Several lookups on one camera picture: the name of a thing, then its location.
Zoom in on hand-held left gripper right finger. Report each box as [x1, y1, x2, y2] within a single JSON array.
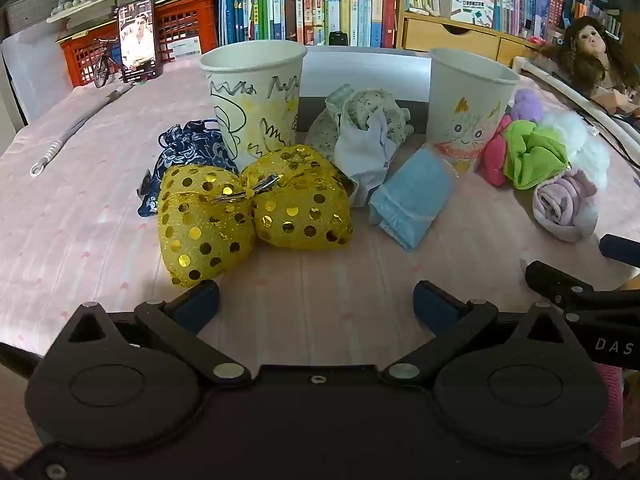
[[382, 280, 583, 386]]

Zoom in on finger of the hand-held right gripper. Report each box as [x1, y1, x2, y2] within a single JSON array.
[[599, 233, 640, 264], [520, 259, 640, 317]]

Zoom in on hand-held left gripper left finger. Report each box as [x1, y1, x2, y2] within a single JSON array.
[[66, 279, 252, 386]]

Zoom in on lilac sock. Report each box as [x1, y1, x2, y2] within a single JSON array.
[[532, 169, 599, 243]]

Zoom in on yellow sequin bow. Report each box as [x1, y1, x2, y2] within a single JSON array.
[[157, 144, 355, 288]]

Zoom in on white fluffy pom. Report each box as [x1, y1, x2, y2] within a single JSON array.
[[542, 110, 612, 191]]

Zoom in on light blue cloth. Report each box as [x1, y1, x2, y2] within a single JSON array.
[[368, 149, 457, 252]]

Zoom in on green scrunchie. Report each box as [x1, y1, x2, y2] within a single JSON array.
[[502, 120, 571, 191]]

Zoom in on pink scrunchie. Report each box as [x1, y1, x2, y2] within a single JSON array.
[[482, 114, 513, 188]]

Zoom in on blue patterned pouch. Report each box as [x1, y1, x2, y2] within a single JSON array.
[[137, 119, 238, 218]]

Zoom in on white cloth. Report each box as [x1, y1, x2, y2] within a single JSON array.
[[334, 112, 401, 208]]

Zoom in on purple fluffy pom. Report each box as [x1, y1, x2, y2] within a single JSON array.
[[511, 88, 545, 123]]

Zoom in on green floral cloth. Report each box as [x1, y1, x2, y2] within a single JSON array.
[[305, 85, 415, 161]]

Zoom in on grey cardboard box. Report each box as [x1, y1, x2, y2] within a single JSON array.
[[292, 45, 433, 146]]

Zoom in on person's pink clothing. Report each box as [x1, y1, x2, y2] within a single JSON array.
[[592, 364, 626, 466]]

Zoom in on pink tablecloth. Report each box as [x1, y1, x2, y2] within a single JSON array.
[[0, 52, 640, 361]]

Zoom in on paper cup with cat drawing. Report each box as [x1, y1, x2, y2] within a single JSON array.
[[426, 47, 522, 176]]

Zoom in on white pipe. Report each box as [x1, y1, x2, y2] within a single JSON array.
[[512, 55, 640, 151]]

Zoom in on brown-haired doll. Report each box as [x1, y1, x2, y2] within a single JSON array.
[[542, 15, 640, 106]]

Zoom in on paper cup with scribble drawing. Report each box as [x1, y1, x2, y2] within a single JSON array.
[[200, 40, 308, 171]]

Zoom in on miniature bicycle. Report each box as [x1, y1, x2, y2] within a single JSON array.
[[93, 37, 123, 89]]

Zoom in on smartphone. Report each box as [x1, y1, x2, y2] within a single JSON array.
[[115, 0, 162, 83]]

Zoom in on wooden drawer organiser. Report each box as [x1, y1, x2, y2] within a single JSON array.
[[395, 0, 541, 66]]

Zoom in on red plastic crate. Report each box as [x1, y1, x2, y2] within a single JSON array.
[[60, 0, 219, 88]]

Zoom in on white sheet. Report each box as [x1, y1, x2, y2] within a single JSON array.
[[0, 22, 68, 128]]

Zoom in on white printed card box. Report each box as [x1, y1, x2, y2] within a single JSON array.
[[440, 0, 497, 28]]

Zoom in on row of upright books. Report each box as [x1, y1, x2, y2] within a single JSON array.
[[218, 0, 571, 50]]

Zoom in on grey grid storage bin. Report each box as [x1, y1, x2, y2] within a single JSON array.
[[5, 0, 63, 36]]

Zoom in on grey cord with ring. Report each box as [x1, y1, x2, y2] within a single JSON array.
[[29, 82, 136, 177]]

